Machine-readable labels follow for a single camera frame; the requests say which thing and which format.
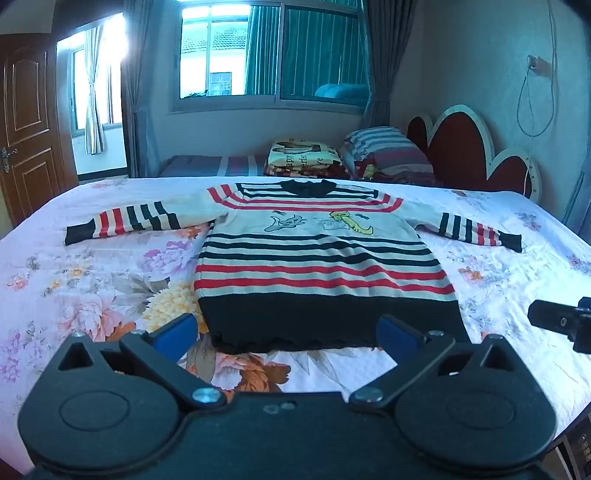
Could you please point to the striped pillow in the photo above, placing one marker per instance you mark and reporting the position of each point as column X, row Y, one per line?
column 392, row 150

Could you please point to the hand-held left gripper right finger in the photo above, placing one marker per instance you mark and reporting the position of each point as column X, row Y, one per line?
column 396, row 334

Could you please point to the striped knit sweater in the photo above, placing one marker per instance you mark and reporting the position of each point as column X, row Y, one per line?
column 323, row 258

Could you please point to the red petal-shaped headboard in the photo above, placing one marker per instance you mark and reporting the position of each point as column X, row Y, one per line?
column 461, row 147

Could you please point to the large sliding window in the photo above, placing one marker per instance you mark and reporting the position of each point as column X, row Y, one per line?
column 268, row 50

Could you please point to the brown wooden door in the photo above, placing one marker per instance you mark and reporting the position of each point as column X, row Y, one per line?
column 30, row 129

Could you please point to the grey striped mattress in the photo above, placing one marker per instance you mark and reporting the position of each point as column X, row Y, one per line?
column 207, row 166

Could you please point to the dark bedside box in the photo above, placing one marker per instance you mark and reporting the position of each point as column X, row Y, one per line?
column 577, row 454

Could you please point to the floral bed sheet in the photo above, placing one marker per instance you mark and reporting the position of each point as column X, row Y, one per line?
column 69, row 286

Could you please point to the wall socket with charger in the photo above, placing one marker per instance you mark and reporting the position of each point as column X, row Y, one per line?
column 534, row 62

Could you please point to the white sheer curtain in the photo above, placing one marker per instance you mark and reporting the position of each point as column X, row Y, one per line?
column 94, row 92

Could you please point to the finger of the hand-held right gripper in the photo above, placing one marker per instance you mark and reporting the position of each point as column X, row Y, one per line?
column 551, row 318

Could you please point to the teal cushion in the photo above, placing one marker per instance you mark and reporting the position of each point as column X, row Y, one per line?
column 341, row 91

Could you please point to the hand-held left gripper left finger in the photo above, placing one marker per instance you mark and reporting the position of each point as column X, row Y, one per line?
column 176, row 334

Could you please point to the folded printed blanket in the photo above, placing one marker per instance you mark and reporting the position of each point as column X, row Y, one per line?
column 302, row 157

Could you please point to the small side-room window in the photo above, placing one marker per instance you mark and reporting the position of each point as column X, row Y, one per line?
column 113, row 78

